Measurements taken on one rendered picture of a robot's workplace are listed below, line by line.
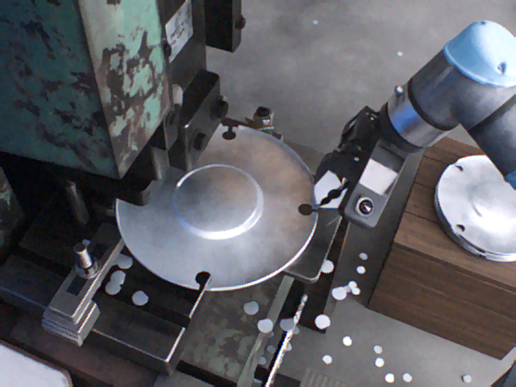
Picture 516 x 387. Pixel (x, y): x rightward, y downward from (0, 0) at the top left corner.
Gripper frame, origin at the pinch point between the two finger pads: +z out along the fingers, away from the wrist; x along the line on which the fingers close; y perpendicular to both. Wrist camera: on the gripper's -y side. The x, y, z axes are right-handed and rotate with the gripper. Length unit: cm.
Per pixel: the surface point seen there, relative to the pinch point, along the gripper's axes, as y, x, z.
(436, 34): 158, -47, 66
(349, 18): 154, -14, 81
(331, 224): -1.7, -2.8, 0.3
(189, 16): -0.5, 27.9, -17.2
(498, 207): 44, -50, 22
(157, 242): -13.3, 16.7, 9.2
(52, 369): -30.4, 19.9, 32.4
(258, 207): -3.1, 6.9, 4.1
